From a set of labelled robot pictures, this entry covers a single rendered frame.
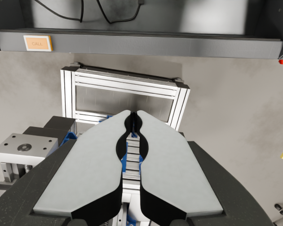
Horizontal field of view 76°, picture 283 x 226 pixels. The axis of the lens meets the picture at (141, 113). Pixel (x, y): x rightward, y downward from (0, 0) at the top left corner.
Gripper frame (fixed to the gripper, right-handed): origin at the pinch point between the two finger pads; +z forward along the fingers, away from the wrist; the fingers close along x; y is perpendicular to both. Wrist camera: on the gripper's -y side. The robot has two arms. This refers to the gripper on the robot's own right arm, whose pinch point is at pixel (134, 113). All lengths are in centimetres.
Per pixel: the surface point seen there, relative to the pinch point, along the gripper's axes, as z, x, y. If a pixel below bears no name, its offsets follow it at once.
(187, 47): 30.3, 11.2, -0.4
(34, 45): 29.2, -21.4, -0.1
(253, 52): 30.3, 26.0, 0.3
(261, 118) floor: 125, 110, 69
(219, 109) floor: 125, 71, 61
